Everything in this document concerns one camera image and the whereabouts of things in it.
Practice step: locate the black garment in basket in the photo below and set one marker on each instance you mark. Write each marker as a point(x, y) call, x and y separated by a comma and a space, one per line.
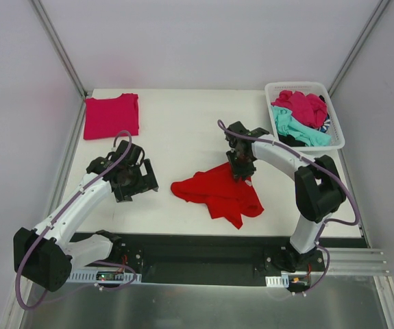
point(291, 141)

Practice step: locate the right aluminium frame post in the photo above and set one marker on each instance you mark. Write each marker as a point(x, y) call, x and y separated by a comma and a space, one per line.
point(374, 18)

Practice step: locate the right white cable duct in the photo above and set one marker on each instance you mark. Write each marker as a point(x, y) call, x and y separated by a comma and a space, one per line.
point(277, 281)

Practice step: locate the striped garment in basket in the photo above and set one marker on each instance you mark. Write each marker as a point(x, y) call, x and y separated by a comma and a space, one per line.
point(326, 125)

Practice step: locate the white cable duct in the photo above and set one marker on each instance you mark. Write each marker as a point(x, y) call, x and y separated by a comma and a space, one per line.
point(103, 277)
point(277, 281)

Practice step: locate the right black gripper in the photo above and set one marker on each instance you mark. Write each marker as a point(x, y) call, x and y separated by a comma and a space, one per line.
point(239, 167)

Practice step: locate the aluminium frame post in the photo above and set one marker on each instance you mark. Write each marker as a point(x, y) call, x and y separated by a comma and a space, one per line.
point(374, 18)
point(58, 47)

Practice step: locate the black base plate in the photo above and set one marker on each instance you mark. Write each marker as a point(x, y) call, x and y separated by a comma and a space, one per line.
point(243, 261)

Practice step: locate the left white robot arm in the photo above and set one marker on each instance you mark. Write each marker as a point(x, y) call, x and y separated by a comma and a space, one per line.
point(46, 254)

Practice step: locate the left white cable duct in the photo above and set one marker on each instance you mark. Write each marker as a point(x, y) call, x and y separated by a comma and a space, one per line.
point(103, 277)

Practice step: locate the aluminium rail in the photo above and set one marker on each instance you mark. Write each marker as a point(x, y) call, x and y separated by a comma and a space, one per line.
point(357, 262)

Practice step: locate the white plastic basket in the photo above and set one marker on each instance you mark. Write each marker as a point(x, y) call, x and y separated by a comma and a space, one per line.
point(272, 90)

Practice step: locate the folded magenta t shirt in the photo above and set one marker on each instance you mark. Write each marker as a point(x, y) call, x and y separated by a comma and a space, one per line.
point(105, 118)

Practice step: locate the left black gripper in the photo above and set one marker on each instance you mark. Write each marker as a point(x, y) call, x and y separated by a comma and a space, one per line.
point(141, 183)

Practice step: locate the left aluminium frame post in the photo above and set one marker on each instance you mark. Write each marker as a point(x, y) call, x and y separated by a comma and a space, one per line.
point(58, 47)

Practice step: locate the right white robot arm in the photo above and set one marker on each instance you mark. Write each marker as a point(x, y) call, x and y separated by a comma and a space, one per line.
point(318, 188)

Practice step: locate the crumpled magenta t shirt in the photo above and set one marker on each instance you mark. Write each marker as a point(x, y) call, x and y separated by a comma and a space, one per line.
point(310, 110)

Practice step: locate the red t shirt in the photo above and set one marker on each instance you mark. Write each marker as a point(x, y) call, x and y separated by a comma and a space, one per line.
point(224, 196)

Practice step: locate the teal t shirt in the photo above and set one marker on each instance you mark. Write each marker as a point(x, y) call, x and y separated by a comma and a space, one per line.
point(287, 125)

